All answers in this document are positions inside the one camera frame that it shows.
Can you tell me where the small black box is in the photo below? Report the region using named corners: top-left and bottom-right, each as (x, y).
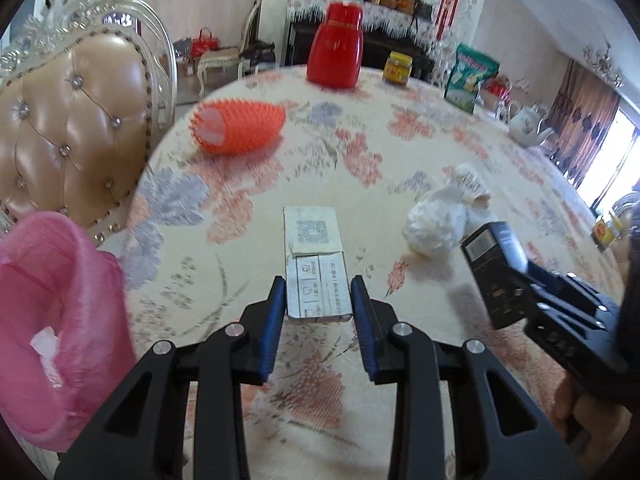
top-left (461, 221), bottom-right (535, 330)

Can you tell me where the white plastic bag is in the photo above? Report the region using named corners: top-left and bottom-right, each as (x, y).
top-left (401, 186), bottom-right (468, 258)

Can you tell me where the white black-pattern paper cup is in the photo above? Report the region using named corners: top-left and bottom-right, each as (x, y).
top-left (449, 164), bottom-right (492, 209)

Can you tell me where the cardboard cigarette box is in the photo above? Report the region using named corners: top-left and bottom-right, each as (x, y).
top-left (283, 206), bottom-right (352, 323)

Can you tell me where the orange foam net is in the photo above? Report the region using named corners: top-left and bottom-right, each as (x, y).
top-left (189, 99), bottom-right (286, 155)

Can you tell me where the pink-lined trash bin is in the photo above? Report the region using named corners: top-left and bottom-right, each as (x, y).
top-left (1, 211), bottom-right (137, 452)

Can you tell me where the right hand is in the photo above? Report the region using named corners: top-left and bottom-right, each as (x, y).
top-left (550, 374), bottom-right (631, 469)

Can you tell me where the small yellow red can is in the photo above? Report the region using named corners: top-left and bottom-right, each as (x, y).
top-left (592, 214), bottom-right (623, 250)

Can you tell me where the brown curtain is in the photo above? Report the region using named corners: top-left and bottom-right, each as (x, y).
top-left (548, 61), bottom-right (620, 188)

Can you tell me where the white porcelain teapot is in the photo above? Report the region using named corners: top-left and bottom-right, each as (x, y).
top-left (508, 104), bottom-right (555, 148)

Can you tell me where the floral tablecloth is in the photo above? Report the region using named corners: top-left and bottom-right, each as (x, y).
top-left (124, 67), bottom-right (625, 479)

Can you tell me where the chandelier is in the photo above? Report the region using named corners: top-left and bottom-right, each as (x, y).
top-left (582, 41), bottom-right (624, 89)

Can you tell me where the green snack bag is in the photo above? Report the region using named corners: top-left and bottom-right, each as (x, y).
top-left (444, 44), bottom-right (500, 114)

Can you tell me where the yellow-lid jar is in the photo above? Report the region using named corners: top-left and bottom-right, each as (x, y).
top-left (383, 51), bottom-right (413, 86)

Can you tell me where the tufted beige ornate chair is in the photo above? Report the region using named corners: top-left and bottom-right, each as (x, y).
top-left (1, 0), bottom-right (178, 245)

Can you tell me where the black piano with lace cover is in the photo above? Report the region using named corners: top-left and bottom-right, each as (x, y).
top-left (282, 0), bottom-right (435, 81)

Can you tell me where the red thermos bottle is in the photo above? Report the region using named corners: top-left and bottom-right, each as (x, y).
top-left (306, 1), bottom-right (363, 90)

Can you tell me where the red handbag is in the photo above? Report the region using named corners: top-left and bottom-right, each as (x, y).
top-left (191, 27), bottom-right (219, 58)

